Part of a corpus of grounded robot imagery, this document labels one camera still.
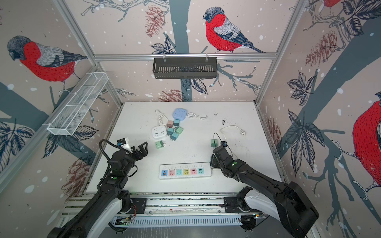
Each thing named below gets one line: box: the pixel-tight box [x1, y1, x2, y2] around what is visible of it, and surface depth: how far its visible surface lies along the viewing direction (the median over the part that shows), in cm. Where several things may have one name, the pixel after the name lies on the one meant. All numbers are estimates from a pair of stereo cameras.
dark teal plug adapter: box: [173, 119, 181, 127], surface depth 109 cm
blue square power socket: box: [172, 107, 188, 121], surface depth 113 cm
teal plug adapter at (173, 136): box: [170, 131, 179, 142], surface depth 101 cm
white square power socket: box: [151, 124, 168, 138], surface depth 103 cm
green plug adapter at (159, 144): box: [155, 140, 166, 149], surface depth 97 cm
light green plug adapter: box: [175, 126, 185, 135], surface depth 104 cm
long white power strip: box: [158, 162, 212, 180], surface depth 85 cm
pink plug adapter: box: [166, 120, 174, 128], surface depth 109 cm
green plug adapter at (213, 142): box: [210, 139, 218, 148], surface depth 100 cm
